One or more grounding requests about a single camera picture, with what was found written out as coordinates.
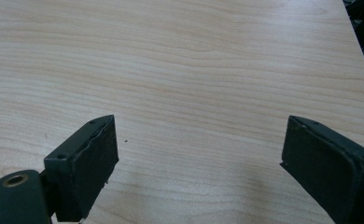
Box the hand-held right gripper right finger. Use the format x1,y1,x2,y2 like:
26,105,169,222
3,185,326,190
279,115,364,224

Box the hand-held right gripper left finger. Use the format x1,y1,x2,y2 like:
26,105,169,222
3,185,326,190
43,114,119,223

